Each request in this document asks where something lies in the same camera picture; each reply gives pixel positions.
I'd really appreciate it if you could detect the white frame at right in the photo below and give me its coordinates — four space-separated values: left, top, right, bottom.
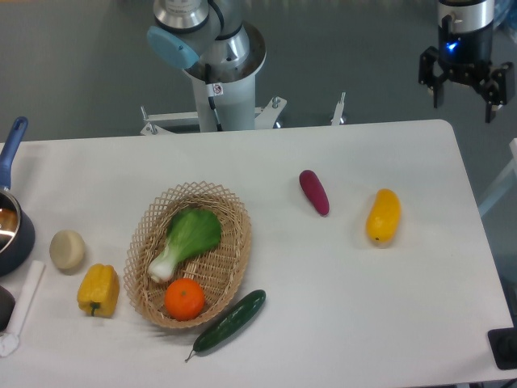
477 138 516 217

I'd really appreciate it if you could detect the yellow mango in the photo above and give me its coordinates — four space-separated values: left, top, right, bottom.
365 188 401 245

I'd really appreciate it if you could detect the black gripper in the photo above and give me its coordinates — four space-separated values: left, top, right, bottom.
418 27 515 124

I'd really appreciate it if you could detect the orange fruit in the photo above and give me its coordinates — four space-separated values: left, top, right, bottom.
164 278 205 321

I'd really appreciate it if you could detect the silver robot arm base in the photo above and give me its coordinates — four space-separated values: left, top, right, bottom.
147 0 266 83

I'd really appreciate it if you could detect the green cucumber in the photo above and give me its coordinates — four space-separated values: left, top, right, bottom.
185 289 267 362

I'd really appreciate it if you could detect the yellow bell pepper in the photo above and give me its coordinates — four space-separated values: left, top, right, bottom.
77 264 120 318

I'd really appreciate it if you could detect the dark blue saucepan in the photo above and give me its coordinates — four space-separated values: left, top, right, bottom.
1 116 36 276

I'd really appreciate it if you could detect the black round object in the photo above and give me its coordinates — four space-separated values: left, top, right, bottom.
0 286 15 331

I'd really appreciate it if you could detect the black device at edge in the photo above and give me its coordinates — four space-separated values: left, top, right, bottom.
487 327 517 370

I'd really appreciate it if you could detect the white rolled cloth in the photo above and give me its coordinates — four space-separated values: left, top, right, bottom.
1 260 45 358

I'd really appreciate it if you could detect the purple sweet potato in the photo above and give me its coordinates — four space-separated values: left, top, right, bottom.
299 170 330 217

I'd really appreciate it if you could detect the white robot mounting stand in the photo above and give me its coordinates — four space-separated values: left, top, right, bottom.
139 68 347 137

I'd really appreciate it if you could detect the green bok choy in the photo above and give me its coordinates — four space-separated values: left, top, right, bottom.
148 208 221 284

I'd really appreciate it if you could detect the silver black robot wrist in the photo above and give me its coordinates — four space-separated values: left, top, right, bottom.
437 0 494 34

